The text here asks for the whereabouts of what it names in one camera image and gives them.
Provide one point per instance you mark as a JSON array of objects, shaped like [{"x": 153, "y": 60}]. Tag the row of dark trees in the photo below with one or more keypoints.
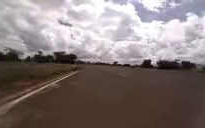
[{"x": 63, "y": 57}]

